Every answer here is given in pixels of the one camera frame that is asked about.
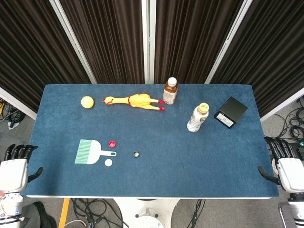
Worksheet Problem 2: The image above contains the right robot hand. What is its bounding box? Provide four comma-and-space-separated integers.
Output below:
257, 136, 304, 193

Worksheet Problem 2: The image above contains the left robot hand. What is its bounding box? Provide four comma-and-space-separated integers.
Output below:
0, 143, 44, 193

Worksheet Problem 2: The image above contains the green white brush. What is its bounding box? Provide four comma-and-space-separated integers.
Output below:
75, 139, 117, 165

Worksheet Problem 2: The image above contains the white drink bottle yellow cap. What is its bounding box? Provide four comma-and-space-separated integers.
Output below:
186, 102, 210, 133

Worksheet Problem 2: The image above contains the brown tea bottle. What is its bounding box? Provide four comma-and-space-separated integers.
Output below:
163, 76, 179, 106

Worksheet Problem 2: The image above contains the black bag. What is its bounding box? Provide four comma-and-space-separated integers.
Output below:
20, 201, 57, 228

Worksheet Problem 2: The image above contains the black box with label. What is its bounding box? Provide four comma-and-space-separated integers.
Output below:
213, 96, 248, 129

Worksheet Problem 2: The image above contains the yellow ball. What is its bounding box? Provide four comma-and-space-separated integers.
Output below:
80, 95, 95, 110

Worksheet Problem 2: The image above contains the dark pleated curtain panel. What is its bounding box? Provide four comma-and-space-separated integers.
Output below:
210, 0, 304, 118
154, 0, 245, 84
0, 0, 92, 114
59, 0, 145, 84

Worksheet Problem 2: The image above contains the blue table cloth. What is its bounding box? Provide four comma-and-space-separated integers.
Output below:
20, 83, 279, 198

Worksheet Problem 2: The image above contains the yellow rubber chicken toy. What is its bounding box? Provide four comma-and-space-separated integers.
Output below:
102, 93, 166, 112

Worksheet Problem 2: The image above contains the black floor cable bundle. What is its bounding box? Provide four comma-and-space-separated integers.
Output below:
0, 97, 26, 130
274, 96, 304, 143
186, 199, 206, 228
70, 198, 130, 228

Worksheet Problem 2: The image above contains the white partition frame rail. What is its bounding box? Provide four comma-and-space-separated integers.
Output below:
0, 86, 38, 121
260, 87, 304, 123

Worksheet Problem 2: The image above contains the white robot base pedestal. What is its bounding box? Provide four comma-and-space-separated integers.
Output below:
113, 198, 179, 228

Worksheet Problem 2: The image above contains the white partition frame post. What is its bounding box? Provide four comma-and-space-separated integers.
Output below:
49, 0, 97, 84
204, 0, 253, 84
141, 0, 155, 84

